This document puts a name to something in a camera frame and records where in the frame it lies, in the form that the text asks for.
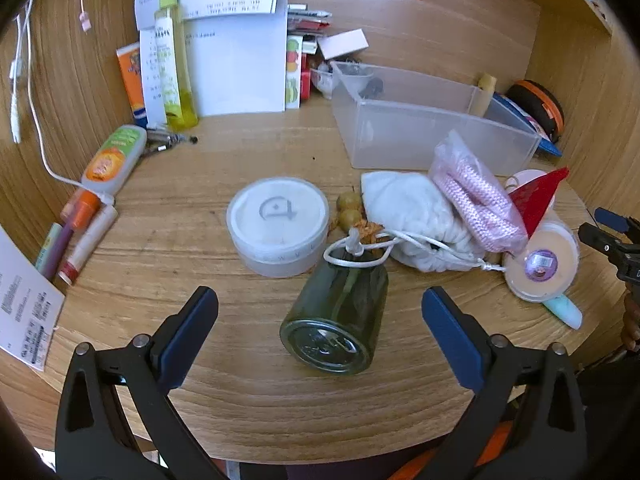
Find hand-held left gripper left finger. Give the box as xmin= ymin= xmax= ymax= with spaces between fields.
xmin=55 ymin=286 xmax=226 ymax=480

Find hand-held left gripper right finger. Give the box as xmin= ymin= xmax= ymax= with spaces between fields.
xmin=421 ymin=286 xmax=588 ymax=480

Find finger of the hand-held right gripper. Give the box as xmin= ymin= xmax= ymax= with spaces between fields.
xmin=594 ymin=207 xmax=640 ymax=241
xmin=578 ymin=223 xmax=640 ymax=282

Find pale teal soft item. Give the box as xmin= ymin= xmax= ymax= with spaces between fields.
xmin=542 ymin=294 xmax=584 ymax=330

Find green glass jar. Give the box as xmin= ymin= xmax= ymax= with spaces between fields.
xmin=279 ymin=250 xmax=390 ymax=377

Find white drawstring pouch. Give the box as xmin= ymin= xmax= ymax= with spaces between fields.
xmin=324 ymin=170 xmax=507 ymax=274

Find round white lidded container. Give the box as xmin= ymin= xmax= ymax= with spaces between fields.
xmin=225 ymin=175 xmax=330 ymax=279

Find pink knit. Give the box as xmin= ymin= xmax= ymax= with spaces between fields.
xmin=428 ymin=129 xmax=529 ymax=254

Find clear plastic storage box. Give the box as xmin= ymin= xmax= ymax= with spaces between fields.
xmin=330 ymin=61 xmax=544 ymax=170

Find wooden desktop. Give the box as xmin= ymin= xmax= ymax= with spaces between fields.
xmin=10 ymin=105 xmax=608 ymax=463

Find person's right hand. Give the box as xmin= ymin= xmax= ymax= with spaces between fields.
xmin=621 ymin=292 xmax=640 ymax=353

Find red fabric pouch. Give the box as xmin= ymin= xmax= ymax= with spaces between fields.
xmin=510 ymin=167 xmax=571 ymax=239

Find black and orange case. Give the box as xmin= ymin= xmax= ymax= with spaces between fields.
xmin=504 ymin=79 xmax=566 ymax=144

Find white and red stick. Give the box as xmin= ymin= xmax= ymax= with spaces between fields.
xmin=57 ymin=205 xmax=119 ymax=286

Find green and purple marker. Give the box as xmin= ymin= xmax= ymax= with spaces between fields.
xmin=34 ymin=222 xmax=76 ymax=281

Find orange capped stick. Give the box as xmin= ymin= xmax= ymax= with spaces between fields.
xmin=60 ymin=189 xmax=102 ymax=234

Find printed white receipt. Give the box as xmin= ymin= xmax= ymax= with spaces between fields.
xmin=0 ymin=224 xmax=66 ymax=374

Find orange and green tube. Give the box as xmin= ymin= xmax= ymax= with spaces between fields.
xmin=80 ymin=124 xmax=149 ymax=194

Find metal key clip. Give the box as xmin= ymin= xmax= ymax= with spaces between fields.
xmin=141 ymin=127 xmax=199 ymax=157

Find orange carton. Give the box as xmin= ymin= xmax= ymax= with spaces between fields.
xmin=116 ymin=42 xmax=152 ymax=129

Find yellow spray bottle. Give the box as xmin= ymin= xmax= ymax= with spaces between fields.
xmin=153 ymin=0 xmax=200 ymax=129

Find fruit print box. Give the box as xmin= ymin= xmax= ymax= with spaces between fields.
xmin=284 ymin=34 xmax=317 ymax=110

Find white paper sheets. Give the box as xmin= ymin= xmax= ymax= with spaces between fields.
xmin=134 ymin=0 xmax=289 ymax=117

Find small white box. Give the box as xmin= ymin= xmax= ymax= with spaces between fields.
xmin=317 ymin=29 xmax=369 ymax=62

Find white charging cable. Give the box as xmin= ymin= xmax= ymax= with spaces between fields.
xmin=9 ymin=7 xmax=117 ymax=202

